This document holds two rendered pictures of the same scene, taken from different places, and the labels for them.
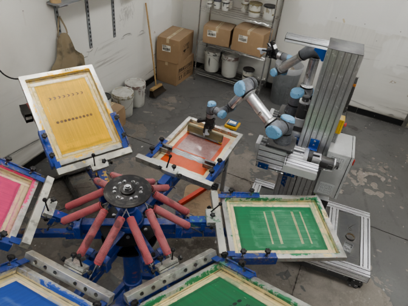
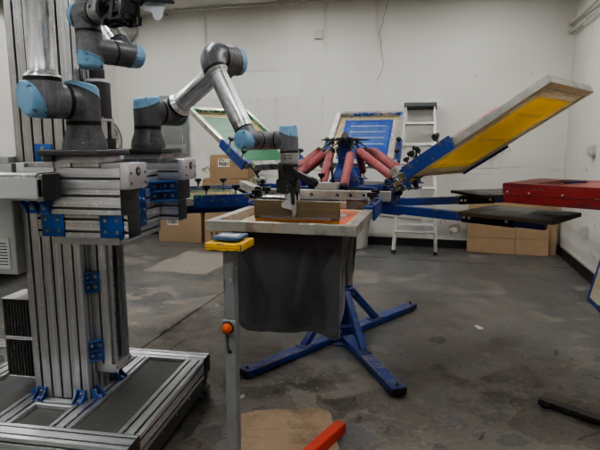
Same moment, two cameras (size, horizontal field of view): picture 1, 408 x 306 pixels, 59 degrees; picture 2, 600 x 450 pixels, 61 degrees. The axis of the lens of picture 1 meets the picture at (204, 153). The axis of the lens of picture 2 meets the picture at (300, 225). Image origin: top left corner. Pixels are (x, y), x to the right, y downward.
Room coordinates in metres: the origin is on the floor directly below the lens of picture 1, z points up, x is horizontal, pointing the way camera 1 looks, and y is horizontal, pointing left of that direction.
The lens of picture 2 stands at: (4.83, -0.22, 1.28)
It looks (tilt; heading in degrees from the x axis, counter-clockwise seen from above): 9 degrees down; 173
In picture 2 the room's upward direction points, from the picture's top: straight up
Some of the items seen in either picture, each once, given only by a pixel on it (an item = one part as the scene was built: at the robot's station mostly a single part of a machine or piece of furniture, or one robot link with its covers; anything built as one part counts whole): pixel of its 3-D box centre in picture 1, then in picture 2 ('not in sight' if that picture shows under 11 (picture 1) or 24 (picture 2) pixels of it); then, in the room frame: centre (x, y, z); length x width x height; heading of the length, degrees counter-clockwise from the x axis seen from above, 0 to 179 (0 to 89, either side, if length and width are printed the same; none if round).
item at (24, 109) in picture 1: (28, 111); not in sight; (2.73, 1.64, 1.06); 0.24 x 0.12 x 0.09; 39
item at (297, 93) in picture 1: (296, 96); (80, 101); (2.91, -0.76, 1.42); 0.13 x 0.12 x 0.14; 138
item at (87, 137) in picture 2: (292, 107); (84, 135); (2.90, -0.76, 1.31); 0.15 x 0.15 x 0.10
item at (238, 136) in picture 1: (197, 147); (304, 214); (2.60, 0.06, 0.97); 0.79 x 0.58 x 0.04; 159
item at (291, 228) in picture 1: (260, 217); (199, 182); (1.75, -0.45, 1.05); 1.08 x 0.61 x 0.23; 99
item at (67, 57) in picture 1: (67, 61); not in sight; (3.82, 1.68, 1.06); 0.53 x 0.07 x 1.05; 159
